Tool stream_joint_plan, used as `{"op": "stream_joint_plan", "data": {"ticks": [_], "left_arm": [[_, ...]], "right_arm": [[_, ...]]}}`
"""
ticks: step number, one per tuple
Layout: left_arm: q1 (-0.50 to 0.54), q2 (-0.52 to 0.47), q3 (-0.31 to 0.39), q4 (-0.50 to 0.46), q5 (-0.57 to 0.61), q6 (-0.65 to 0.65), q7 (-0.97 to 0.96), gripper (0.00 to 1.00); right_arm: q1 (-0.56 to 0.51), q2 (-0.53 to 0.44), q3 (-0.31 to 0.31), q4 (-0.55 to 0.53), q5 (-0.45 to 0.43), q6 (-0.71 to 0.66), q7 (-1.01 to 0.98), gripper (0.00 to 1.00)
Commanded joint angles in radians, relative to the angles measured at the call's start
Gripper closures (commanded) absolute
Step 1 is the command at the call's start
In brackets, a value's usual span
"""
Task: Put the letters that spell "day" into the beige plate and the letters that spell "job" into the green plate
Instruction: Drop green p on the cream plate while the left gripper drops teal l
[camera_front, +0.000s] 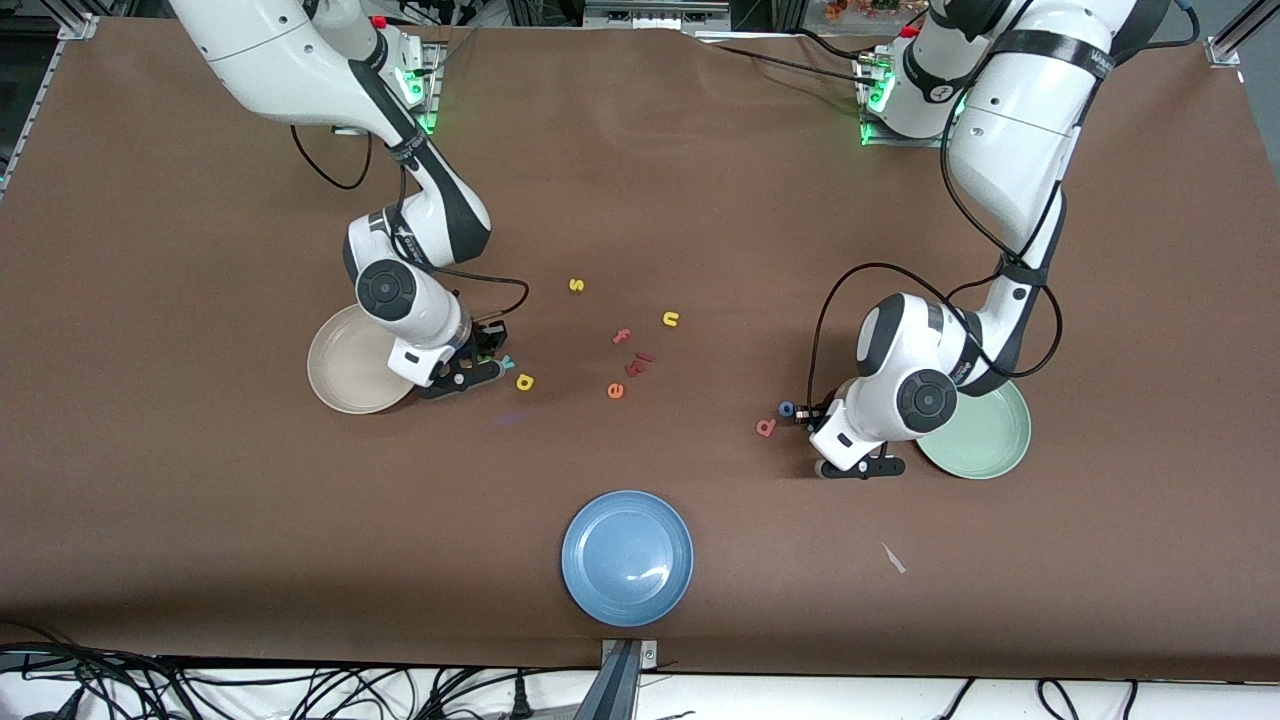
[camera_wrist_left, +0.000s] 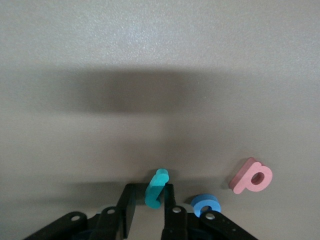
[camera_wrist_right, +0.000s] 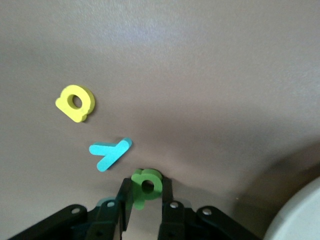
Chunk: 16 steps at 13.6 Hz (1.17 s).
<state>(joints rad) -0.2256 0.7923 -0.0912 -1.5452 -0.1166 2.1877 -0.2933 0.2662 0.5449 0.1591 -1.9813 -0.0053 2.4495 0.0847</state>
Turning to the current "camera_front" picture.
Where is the beige brown plate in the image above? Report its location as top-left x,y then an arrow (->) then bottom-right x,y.
307,303 -> 421,415

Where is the light green plate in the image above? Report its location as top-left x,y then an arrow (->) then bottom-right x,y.
915,380 -> 1032,480

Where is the blue plate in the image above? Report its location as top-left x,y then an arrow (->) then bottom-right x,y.
561,489 -> 694,628

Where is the brown table cover sheet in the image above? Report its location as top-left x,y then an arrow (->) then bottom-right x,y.
0,18 -> 1280,681

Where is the grey control box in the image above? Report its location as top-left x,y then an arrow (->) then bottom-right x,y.
585,0 -> 731,29

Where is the long black arm cable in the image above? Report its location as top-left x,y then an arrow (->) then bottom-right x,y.
290,125 -> 373,191

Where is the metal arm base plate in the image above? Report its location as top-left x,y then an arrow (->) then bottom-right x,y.
860,55 -> 953,149
335,40 -> 442,136

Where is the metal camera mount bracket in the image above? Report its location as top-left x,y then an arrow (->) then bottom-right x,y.
575,638 -> 659,720

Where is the black base cable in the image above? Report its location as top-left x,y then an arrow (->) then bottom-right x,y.
695,42 -> 881,89
790,27 -> 881,67

